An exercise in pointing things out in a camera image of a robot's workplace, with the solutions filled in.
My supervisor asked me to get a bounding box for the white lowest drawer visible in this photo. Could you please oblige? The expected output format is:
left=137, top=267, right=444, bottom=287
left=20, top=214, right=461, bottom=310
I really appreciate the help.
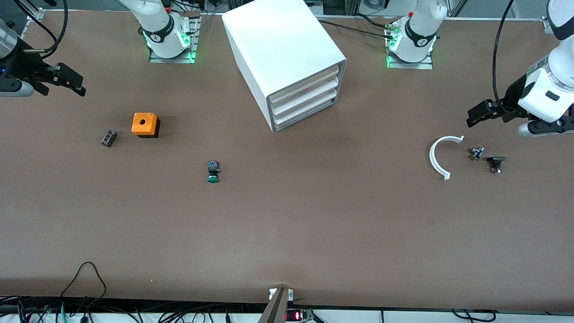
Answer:
left=274, top=90, right=337, bottom=127

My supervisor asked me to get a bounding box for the orange button enclosure box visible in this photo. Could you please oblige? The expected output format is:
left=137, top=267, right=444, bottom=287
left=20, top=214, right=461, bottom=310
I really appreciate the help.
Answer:
left=131, top=113, right=161, bottom=139

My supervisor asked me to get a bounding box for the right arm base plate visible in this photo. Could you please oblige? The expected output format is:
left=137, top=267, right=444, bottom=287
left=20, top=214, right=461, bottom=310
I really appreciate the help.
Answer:
left=149, top=11, right=200, bottom=64

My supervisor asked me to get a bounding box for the aluminium frame profile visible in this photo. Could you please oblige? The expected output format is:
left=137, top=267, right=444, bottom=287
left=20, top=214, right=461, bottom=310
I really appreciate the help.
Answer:
left=18, top=0, right=45, bottom=23

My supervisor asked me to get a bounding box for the white middle drawer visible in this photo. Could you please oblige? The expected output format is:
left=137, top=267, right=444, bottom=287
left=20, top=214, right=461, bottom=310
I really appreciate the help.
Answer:
left=271, top=77, right=338, bottom=114

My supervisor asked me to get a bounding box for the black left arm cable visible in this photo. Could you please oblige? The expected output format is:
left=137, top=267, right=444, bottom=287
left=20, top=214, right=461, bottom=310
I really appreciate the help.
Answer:
left=492, top=0, right=516, bottom=115

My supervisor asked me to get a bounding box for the white curved plastic arc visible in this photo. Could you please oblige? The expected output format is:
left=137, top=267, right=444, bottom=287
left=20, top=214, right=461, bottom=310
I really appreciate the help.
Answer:
left=430, top=135, right=465, bottom=181

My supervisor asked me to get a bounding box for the white drawer cabinet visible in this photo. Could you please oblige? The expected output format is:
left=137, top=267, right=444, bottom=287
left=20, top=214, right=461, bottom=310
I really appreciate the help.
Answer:
left=222, top=0, right=348, bottom=133

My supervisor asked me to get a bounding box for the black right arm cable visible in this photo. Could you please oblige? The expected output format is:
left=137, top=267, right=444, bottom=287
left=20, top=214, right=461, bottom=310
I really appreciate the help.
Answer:
left=13, top=0, right=69, bottom=59

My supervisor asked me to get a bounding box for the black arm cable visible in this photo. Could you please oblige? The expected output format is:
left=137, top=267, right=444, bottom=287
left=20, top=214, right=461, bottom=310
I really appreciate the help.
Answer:
left=492, top=0, right=516, bottom=115
left=13, top=0, right=69, bottom=59

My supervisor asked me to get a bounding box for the red LED device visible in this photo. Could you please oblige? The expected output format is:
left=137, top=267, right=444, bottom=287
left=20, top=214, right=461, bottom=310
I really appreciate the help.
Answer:
left=285, top=309, right=314, bottom=322

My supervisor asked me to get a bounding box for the black looped cable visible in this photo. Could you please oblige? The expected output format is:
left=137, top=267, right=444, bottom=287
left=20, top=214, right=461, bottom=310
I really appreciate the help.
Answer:
left=58, top=262, right=107, bottom=310

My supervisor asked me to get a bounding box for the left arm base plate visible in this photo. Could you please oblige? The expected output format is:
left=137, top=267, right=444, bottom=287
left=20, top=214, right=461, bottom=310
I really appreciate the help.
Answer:
left=386, top=20, right=434, bottom=70

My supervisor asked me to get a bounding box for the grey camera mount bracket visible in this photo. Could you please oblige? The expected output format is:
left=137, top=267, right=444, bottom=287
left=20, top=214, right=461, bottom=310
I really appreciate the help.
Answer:
left=258, top=287, right=295, bottom=323

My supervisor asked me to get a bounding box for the black table cable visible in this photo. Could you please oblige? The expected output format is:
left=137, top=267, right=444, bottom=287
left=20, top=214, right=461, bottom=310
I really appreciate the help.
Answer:
left=319, top=19, right=397, bottom=39

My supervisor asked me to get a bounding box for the white highest drawer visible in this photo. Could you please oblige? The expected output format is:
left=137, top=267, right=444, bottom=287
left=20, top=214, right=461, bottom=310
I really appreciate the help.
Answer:
left=269, top=65, right=340, bottom=103

